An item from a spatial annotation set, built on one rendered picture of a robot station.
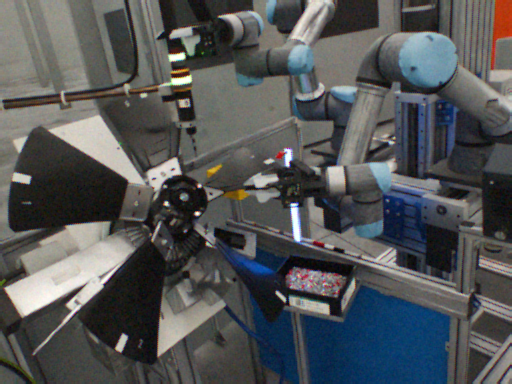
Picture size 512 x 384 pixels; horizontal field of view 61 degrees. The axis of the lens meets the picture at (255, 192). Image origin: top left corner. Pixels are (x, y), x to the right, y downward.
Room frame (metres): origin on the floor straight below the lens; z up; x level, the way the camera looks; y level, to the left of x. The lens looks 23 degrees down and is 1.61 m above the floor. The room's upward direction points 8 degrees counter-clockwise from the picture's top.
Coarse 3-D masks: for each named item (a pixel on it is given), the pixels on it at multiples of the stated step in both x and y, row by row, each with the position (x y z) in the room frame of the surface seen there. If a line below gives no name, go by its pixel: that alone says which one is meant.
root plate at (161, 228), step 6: (162, 222) 0.90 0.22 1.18; (156, 228) 0.88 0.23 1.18; (162, 228) 0.90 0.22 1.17; (156, 234) 0.87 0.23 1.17; (162, 234) 0.90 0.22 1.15; (168, 234) 0.92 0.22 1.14; (156, 240) 0.87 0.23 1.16; (168, 240) 0.92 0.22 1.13; (162, 246) 0.89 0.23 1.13; (168, 246) 0.91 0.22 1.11; (162, 252) 0.88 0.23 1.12; (168, 252) 0.91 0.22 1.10
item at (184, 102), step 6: (180, 96) 1.03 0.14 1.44; (186, 96) 1.02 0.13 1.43; (192, 96) 1.04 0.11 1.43; (180, 102) 1.03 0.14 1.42; (186, 102) 1.02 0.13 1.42; (192, 102) 1.03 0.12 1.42; (180, 108) 1.03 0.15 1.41; (186, 108) 1.02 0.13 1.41; (192, 108) 1.03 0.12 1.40; (186, 114) 1.03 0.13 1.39; (192, 114) 1.03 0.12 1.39; (186, 120) 1.03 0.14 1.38; (186, 132) 1.04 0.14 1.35; (192, 132) 1.03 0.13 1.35
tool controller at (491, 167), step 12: (504, 144) 0.89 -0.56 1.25; (492, 156) 0.86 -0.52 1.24; (504, 156) 0.85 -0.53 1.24; (492, 168) 0.83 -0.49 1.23; (504, 168) 0.82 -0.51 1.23; (492, 180) 0.82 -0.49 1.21; (504, 180) 0.80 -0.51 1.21; (492, 192) 0.82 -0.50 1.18; (504, 192) 0.81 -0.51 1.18; (492, 204) 0.83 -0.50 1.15; (504, 204) 0.81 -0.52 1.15; (492, 216) 0.84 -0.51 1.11; (504, 216) 0.82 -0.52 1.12; (492, 228) 0.84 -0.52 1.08; (504, 228) 0.82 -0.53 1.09
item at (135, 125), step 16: (160, 96) 1.18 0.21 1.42; (112, 112) 1.16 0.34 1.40; (128, 112) 1.16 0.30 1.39; (144, 112) 1.15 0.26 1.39; (160, 112) 1.14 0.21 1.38; (128, 128) 1.13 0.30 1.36; (144, 128) 1.12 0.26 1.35; (160, 128) 1.11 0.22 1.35; (176, 128) 1.10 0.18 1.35; (128, 144) 1.11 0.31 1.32; (144, 144) 1.09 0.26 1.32; (160, 144) 1.08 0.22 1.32; (176, 144) 1.07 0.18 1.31; (144, 160) 1.07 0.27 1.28; (160, 160) 1.05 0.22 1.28
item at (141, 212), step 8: (128, 184) 0.94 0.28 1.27; (128, 192) 0.94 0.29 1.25; (136, 192) 0.95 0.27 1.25; (144, 192) 0.95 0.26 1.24; (152, 192) 0.96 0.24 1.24; (128, 200) 0.94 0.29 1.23; (144, 200) 0.95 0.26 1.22; (128, 208) 0.94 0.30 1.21; (136, 208) 0.95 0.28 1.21; (144, 208) 0.95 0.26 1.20; (120, 216) 0.93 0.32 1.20; (128, 216) 0.94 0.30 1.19; (136, 216) 0.94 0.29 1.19; (144, 216) 0.95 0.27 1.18
